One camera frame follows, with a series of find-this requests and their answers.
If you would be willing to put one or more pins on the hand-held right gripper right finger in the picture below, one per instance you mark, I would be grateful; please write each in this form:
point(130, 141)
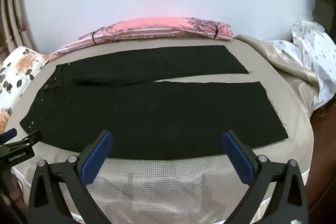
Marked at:
point(237, 158)

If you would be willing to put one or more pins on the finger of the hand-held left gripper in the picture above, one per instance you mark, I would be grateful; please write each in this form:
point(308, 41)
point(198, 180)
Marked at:
point(30, 138)
point(8, 135)

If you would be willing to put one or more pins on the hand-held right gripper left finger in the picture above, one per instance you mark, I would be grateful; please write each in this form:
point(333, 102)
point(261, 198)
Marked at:
point(96, 158)

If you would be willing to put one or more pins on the black pants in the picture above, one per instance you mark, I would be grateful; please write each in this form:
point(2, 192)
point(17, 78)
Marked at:
point(157, 119)

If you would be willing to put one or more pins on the white floral pillow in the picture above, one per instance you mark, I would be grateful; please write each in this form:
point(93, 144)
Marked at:
point(18, 77)

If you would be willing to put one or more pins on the beige textured mattress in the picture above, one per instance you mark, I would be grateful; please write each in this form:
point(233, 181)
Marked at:
point(162, 187)

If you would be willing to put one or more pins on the beige satin blanket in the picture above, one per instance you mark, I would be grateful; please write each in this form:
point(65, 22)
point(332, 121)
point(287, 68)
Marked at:
point(291, 66)

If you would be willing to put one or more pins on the ridged wooden headboard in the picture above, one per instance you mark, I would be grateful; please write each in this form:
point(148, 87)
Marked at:
point(13, 16)

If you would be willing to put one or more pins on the white dotted cloth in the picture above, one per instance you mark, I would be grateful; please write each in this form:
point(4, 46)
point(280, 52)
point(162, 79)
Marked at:
point(316, 56)

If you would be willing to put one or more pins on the pink tree-print pillow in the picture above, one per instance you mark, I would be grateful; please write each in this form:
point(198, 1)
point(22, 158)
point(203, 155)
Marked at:
point(157, 28)

